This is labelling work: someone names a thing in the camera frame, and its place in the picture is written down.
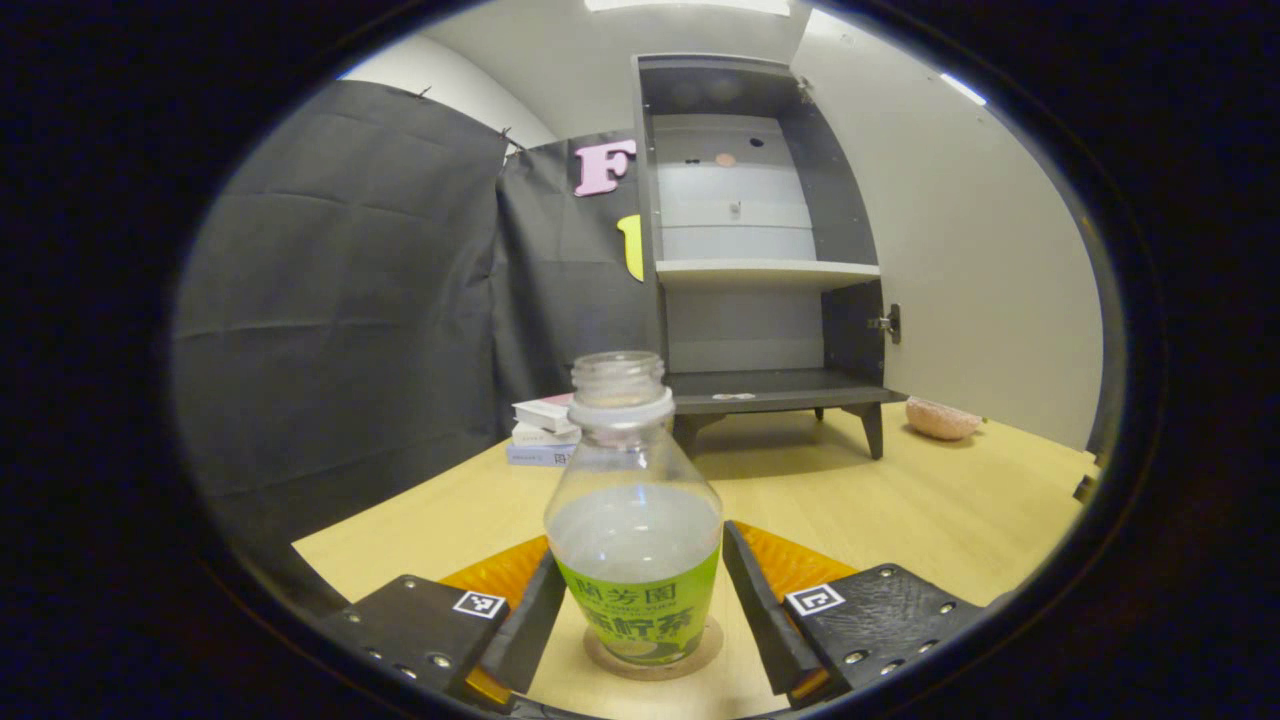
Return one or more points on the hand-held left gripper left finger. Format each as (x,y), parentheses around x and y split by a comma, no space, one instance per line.
(530,630)

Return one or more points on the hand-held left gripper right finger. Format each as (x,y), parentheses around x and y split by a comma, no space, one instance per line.
(760,620)

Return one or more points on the round brown coaster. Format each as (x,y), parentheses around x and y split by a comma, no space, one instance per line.
(650,674)

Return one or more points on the clear bottle with green label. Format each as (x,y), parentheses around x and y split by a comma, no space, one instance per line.
(630,520)

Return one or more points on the dark grey cabinet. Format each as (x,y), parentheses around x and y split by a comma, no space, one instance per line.
(770,385)

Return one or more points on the beige cabinet door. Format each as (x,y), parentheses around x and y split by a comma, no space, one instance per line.
(980,280)

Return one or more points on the metal door hinge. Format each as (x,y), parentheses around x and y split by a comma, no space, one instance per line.
(804,92)
(888,323)

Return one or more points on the blue and white book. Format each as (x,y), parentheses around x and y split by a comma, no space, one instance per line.
(535,455)

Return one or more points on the pink plush toy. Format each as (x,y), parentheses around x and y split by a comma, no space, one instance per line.
(940,420)

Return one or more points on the black backdrop cloth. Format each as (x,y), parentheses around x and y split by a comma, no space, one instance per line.
(350,300)

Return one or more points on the twin strip ceiling light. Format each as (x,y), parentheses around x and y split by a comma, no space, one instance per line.
(962,88)

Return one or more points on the large ceiling light panel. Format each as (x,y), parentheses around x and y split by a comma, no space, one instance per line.
(690,5)

